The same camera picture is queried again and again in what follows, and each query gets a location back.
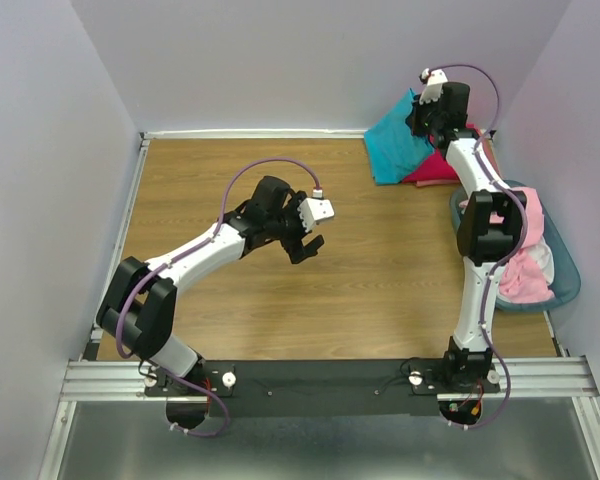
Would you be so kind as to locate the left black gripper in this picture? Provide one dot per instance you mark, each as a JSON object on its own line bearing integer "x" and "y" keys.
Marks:
{"x": 295, "y": 248}

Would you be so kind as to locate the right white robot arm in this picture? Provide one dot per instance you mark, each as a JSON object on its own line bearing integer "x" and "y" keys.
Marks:
{"x": 468, "y": 359}

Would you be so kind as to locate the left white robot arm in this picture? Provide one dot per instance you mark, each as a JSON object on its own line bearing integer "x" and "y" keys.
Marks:
{"x": 138, "y": 308}

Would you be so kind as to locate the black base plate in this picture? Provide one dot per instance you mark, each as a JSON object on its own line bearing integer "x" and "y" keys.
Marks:
{"x": 231, "y": 390}

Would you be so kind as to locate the folded magenta t shirt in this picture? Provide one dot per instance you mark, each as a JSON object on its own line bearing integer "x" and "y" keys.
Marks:
{"x": 434, "y": 170}

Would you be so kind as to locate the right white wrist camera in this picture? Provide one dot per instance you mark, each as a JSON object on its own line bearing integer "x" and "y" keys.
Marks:
{"x": 433, "y": 81}

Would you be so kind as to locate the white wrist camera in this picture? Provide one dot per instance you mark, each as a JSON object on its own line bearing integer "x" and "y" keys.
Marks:
{"x": 312, "y": 212}
{"x": 433, "y": 81}

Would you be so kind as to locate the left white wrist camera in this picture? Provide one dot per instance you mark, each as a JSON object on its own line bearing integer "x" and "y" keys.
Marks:
{"x": 312, "y": 212}

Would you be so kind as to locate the teal t shirt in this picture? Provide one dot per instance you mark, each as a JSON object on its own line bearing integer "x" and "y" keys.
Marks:
{"x": 394, "y": 152}

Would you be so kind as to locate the pink t shirt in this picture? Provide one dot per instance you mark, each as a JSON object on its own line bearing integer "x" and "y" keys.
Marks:
{"x": 532, "y": 220}

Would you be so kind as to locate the aluminium rail frame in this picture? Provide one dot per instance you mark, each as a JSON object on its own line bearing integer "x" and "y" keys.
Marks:
{"x": 386, "y": 285}

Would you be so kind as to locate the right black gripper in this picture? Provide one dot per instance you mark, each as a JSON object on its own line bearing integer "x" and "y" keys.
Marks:
{"x": 412, "y": 119}

